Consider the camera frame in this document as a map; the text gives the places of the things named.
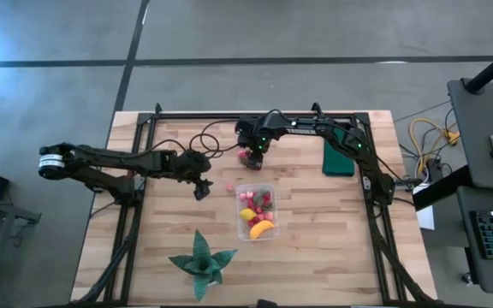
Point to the clear plastic tupperware container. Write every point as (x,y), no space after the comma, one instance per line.
(272,188)

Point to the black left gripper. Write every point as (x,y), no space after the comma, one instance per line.
(198,177)

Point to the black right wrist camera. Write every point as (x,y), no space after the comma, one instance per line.
(243,130)

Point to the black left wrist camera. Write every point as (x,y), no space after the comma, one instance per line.
(198,161)

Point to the black aluminium table frame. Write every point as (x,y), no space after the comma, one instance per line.
(186,115)

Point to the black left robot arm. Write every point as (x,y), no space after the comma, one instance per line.
(114,158)

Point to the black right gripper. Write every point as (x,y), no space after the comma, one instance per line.
(260,143)

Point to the black pole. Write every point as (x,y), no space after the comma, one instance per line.
(492,68)

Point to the white paper sheet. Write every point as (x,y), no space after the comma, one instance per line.
(426,216)

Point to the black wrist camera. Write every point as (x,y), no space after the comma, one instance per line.
(243,130)
(198,161)

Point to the green artificial plant white pot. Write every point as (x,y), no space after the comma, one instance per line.
(202,265)

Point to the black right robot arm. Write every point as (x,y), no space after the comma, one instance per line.
(315,128)

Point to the grey desk with keyboard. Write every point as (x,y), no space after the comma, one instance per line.
(486,278)

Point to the yellow toy lemon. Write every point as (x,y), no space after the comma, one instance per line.
(247,214)

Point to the dark green cloth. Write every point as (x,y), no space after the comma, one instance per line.
(336,164)

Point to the yellow toy banana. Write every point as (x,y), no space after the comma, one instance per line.
(261,229)

